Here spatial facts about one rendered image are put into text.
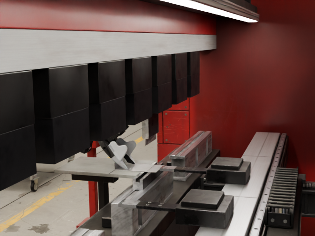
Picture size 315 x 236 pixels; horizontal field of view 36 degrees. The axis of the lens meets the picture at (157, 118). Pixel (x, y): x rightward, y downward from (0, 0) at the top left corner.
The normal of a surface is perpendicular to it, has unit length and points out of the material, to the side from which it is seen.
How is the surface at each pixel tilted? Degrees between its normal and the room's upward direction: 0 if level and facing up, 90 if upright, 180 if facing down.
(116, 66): 90
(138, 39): 90
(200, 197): 0
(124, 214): 90
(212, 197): 0
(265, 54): 90
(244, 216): 0
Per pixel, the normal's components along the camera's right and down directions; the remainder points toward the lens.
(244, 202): -0.01, -0.99
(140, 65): 0.95, 0.04
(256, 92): -0.29, 0.15
